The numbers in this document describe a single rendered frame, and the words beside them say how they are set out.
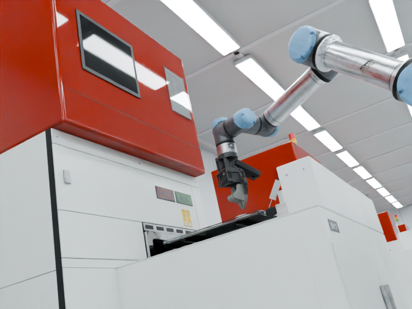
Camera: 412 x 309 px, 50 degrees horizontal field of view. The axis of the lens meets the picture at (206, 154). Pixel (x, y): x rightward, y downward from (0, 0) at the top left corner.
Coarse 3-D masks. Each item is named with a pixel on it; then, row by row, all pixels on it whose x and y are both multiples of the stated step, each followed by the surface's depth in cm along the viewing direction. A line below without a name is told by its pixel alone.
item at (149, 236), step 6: (144, 234) 148; (150, 234) 149; (156, 234) 152; (162, 234) 155; (168, 234) 158; (174, 234) 162; (150, 240) 148; (162, 240) 156; (150, 246) 147; (150, 252) 146; (156, 252) 148
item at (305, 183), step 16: (304, 160) 115; (288, 176) 116; (304, 176) 114; (320, 176) 118; (336, 176) 137; (288, 192) 115; (304, 192) 113; (320, 192) 111; (336, 192) 129; (352, 192) 153; (288, 208) 114; (336, 208) 121; (352, 208) 142
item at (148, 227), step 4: (144, 224) 150; (148, 224) 152; (152, 224) 154; (144, 228) 149; (148, 228) 151; (152, 228) 153; (156, 228) 155; (160, 228) 157; (164, 228) 159; (168, 228) 161; (172, 228) 164; (176, 228) 166; (180, 228) 169; (164, 232) 158; (168, 232) 160; (172, 232) 163; (176, 232) 165; (180, 232) 168; (184, 232) 170; (188, 232) 173
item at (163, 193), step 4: (156, 188) 164; (160, 188) 166; (160, 192) 165; (164, 192) 168; (168, 192) 170; (172, 192) 173; (160, 196) 164; (164, 196) 167; (168, 196) 169; (172, 196) 172
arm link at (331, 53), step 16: (304, 32) 138; (320, 32) 137; (288, 48) 143; (304, 48) 137; (320, 48) 134; (336, 48) 131; (352, 48) 128; (304, 64) 143; (320, 64) 136; (336, 64) 131; (352, 64) 126; (368, 64) 122; (384, 64) 119; (400, 64) 115; (368, 80) 124; (384, 80) 119; (400, 80) 112; (400, 96) 112
